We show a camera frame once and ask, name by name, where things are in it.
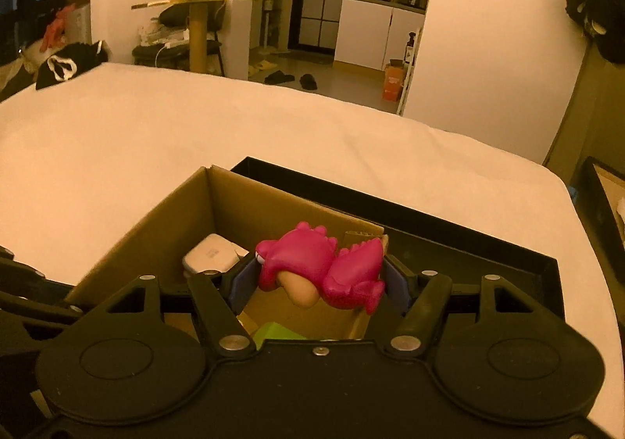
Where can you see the white charger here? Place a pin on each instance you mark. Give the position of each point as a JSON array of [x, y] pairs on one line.
[[212, 256]]

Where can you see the black bag with white print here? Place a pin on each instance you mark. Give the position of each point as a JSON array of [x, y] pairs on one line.
[[73, 62]]

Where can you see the orange box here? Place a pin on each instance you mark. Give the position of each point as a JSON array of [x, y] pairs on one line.
[[393, 82]]

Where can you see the black picture frame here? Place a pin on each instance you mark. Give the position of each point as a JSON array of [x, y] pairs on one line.
[[603, 204]]

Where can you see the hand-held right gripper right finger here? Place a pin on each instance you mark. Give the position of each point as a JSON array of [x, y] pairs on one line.
[[396, 287]]

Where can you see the white cabinet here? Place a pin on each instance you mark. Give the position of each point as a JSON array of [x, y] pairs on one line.
[[376, 33]]

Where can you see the pink toy dinosaur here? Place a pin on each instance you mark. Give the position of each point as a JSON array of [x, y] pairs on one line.
[[312, 253]]

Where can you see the black chair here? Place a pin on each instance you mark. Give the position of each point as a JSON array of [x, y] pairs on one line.
[[166, 48]]

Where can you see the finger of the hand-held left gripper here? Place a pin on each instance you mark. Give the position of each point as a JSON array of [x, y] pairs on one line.
[[34, 302]]

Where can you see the brown cardboard box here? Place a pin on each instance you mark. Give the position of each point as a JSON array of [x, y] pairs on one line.
[[161, 224]]

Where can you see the gold round table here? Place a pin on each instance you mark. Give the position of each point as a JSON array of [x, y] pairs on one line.
[[198, 28]]

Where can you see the tan slipper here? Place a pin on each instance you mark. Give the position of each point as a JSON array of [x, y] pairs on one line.
[[260, 67]]

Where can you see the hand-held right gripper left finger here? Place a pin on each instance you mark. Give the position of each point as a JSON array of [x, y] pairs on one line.
[[245, 285]]

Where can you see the black slipper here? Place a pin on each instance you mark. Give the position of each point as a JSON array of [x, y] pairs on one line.
[[281, 77], [308, 82]]

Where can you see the green block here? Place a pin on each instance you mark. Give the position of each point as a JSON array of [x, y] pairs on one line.
[[276, 336]]

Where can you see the black shallow tray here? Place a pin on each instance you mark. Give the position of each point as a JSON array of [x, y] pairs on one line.
[[439, 243]]

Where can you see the pink plush toy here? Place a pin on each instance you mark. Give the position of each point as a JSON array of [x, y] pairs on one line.
[[56, 28]]

